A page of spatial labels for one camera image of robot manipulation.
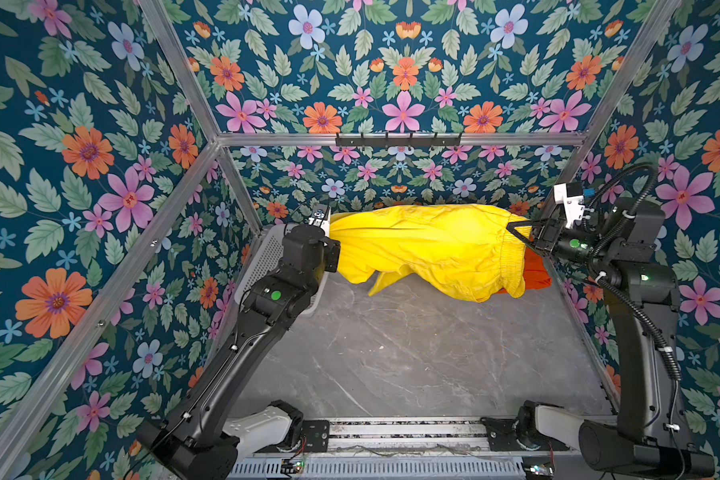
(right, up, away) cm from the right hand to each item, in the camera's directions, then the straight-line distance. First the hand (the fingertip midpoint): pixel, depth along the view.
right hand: (513, 225), depth 59 cm
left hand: (-39, 0, +8) cm, 40 cm away
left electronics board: (-49, -58, +13) cm, 77 cm away
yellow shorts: (-8, -5, +11) cm, 15 cm away
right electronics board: (+12, -58, +12) cm, 60 cm away
